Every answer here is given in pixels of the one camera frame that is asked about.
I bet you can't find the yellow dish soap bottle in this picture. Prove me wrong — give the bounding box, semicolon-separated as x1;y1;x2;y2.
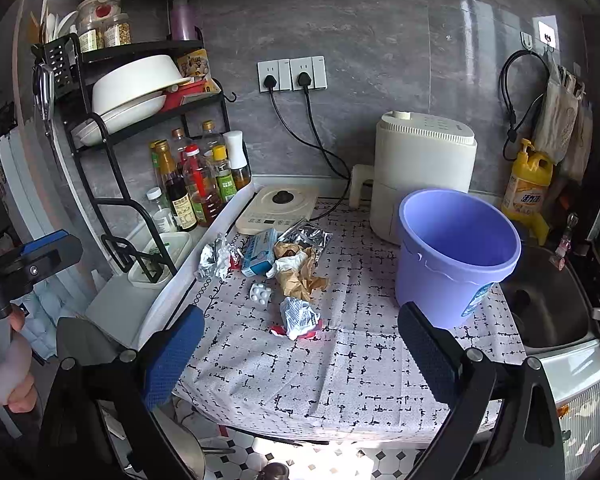
501;139;554;246

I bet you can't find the white rectangular food container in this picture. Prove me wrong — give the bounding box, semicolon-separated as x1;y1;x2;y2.
126;231;194;290

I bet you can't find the black power plug cable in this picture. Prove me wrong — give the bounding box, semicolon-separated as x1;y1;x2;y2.
262;74;352;181
296;71;354;222

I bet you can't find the silver foil snack bag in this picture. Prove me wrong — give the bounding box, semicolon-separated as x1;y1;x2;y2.
277;219;332;260

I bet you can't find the white countertop tray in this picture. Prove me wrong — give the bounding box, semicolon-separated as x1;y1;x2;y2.
85;183;256;350

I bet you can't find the white plate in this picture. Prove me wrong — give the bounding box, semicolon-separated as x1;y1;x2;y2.
71;92;166;146

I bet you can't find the white wall socket panel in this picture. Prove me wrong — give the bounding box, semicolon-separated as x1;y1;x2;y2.
257;55;328;92

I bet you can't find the black kitchen storage rack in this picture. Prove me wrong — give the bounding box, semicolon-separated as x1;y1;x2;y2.
31;34;237;274

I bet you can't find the crumpled silver foil wrapper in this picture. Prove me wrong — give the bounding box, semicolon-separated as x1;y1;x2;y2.
196;234;242;282

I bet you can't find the blue white wrapper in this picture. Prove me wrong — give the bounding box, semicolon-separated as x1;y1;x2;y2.
270;297;323;340

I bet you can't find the dark soy sauce bottle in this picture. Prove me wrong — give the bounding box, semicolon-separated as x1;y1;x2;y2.
152;140;197;232

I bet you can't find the white blister pill pack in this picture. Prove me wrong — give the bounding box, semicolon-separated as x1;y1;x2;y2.
249;283;273;306

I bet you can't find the brown paper bag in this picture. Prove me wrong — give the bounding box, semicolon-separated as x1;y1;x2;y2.
274;243;328;301

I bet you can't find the white top oil dispenser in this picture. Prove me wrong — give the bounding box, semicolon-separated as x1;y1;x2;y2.
223;130;251;190

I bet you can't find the person's left hand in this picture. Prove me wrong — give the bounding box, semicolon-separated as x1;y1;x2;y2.
0;304;38;414

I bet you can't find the gold cap clear bottle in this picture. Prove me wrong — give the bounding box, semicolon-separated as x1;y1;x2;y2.
201;120;223;162

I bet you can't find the small clear white-cap bottle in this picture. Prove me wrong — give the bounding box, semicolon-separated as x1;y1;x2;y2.
146;186;178;233

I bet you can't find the purple plastic trash bucket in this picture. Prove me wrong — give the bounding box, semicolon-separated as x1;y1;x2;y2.
396;188;521;330

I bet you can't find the black wok pan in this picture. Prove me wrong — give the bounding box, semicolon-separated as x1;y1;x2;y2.
500;244;594;353

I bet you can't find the white jar red lid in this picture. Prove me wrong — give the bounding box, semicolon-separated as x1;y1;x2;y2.
76;0;122;30

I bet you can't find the hanging black cable loop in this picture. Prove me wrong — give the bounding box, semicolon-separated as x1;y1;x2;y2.
497;49;552;162

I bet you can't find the patterned white tablecloth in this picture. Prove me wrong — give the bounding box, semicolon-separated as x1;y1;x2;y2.
172;198;528;450

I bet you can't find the left black power plug cable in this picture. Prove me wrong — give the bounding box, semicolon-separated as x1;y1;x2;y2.
262;74;352;181

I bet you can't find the right black power plug cable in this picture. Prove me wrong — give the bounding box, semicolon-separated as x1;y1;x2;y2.
296;71;354;222

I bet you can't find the purple bottle on rack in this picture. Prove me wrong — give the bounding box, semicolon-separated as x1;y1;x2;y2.
170;0;198;41

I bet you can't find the snack packet on shelf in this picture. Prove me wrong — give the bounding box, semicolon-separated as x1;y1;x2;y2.
176;49;220;93

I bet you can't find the red cap oil bottle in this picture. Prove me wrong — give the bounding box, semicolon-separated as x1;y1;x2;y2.
183;144;223;228

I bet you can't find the blue white medicine box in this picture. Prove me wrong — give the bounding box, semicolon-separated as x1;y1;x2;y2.
242;228;277;278

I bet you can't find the green label yellow cap bottle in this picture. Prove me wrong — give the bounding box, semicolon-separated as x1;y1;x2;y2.
212;144;237;204

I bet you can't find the large white bowl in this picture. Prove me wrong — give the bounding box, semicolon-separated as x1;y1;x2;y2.
92;54;190;115

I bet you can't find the crumpled white tissue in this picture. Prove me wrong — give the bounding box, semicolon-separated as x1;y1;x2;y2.
265;250;308;278

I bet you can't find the cream air fryer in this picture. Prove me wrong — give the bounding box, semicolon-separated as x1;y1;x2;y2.
349;110;478;245

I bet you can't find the glass spice jar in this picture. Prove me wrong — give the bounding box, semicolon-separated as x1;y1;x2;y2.
104;13;132;48

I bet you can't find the red food container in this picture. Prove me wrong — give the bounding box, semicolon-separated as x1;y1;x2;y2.
160;80;220;113

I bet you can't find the cream induction kettle base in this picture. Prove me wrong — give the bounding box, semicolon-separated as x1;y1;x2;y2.
235;185;318;235

